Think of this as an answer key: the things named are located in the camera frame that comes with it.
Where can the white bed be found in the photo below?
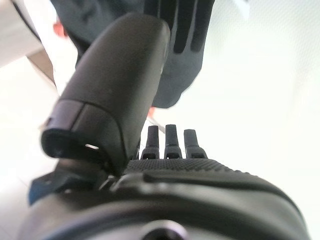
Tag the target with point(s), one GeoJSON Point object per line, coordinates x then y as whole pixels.
{"type": "Point", "coordinates": [250, 82]}

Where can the dark grey black-striped garment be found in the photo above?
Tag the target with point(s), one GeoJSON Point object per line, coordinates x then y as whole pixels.
{"type": "Point", "coordinates": [182, 75]}

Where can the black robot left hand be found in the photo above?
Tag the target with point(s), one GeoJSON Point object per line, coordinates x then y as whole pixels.
{"type": "Point", "coordinates": [117, 82]}

